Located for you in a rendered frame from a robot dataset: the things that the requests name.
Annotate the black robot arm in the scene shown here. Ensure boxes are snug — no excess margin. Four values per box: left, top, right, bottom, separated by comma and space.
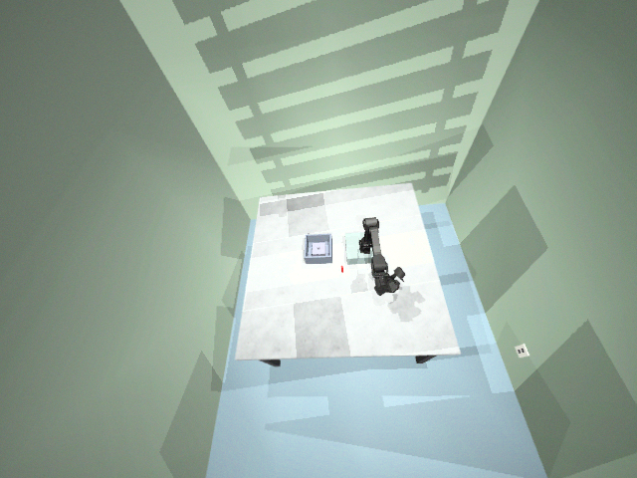
359, 217, 400, 293

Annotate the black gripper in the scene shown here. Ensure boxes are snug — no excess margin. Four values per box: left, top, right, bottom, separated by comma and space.
374, 267, 405, 296

